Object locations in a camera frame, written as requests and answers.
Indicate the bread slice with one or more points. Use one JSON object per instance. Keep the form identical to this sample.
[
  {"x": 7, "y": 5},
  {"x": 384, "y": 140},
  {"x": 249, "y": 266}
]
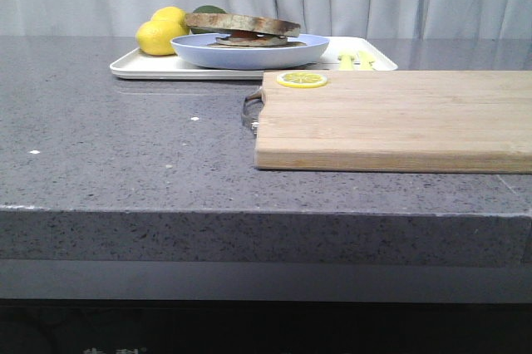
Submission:
[
  {"x": 264, "y": 41},
  {"x": 228, "y": 22}
]

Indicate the rear yellow lemon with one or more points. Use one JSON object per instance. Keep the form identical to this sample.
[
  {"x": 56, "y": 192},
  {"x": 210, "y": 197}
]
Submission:
[{"x": 170, "y": 14}]

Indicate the yellow plastic fork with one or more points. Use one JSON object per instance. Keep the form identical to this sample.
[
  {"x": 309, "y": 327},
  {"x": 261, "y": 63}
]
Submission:
[{"x": 346, "y": 61}]

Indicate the metal cutting board handle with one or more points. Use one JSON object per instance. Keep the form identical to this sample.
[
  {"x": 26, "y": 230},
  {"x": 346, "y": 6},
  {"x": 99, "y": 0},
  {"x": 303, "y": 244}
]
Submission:
[{"x": 252, "y": 105}]

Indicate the yellow lemon slice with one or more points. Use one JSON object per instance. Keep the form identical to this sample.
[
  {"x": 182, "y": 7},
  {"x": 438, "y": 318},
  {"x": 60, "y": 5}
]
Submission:
[{"x": 301, "y": 79}]

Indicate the yellow plastic knife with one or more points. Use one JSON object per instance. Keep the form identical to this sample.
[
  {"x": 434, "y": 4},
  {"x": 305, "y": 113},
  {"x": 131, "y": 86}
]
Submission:
[{"x": 366, "y": 61}]

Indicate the light blue plate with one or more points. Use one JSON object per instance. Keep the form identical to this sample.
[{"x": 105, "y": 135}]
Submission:
[{"x": 203, "y": 50}]

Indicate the green lime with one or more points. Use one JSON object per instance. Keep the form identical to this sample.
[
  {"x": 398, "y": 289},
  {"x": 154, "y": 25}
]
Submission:
[{"x": 206, "y": 9}]

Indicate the front yellow lemon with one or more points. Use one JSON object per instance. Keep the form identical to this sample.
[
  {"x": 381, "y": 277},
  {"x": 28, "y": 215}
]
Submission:
[{"x": 154, "y": 37}]

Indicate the wooden cutting board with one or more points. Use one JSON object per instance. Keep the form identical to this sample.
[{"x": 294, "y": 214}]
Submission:
[{"x": 398, "y": 121}]

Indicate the fried egg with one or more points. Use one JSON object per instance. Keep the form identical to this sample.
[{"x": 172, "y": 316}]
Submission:
[{"x": 243, "y": 35}]

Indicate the white rectangular tray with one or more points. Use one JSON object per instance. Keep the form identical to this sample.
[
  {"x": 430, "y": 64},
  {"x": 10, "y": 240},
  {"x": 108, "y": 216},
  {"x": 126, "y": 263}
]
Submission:
[{"x": 136, "y": 65}]

